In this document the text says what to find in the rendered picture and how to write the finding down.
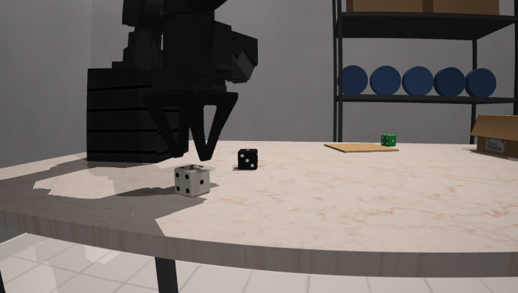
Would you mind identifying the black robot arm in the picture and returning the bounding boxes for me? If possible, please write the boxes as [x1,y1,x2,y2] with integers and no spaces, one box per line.
[112,0,258,84]

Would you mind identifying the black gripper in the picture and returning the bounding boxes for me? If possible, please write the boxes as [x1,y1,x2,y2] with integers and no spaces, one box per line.
[140,14,241,161]

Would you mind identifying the green die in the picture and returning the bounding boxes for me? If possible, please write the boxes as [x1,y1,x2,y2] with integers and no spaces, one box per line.
[381,134,396,147]

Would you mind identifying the tan mat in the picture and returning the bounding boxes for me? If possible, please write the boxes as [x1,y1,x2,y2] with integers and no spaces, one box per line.
[324,143,399,153]

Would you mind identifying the open brown cardboard box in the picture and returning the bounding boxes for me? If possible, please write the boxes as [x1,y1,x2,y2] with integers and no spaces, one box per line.
[470,115,518,159]

